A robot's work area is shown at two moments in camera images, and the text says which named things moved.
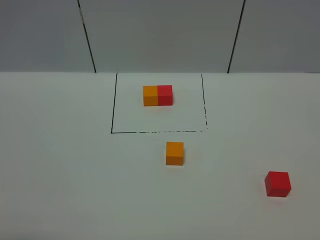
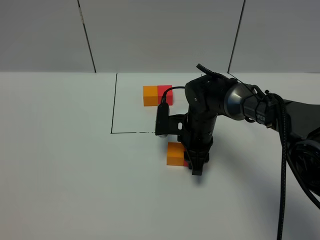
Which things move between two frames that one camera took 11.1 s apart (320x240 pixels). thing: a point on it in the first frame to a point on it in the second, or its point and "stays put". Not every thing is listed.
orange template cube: (150, 95) stays put
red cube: (277, 184) to (186, 163)
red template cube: (165, 95) stays put
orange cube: (175, 153) stays put
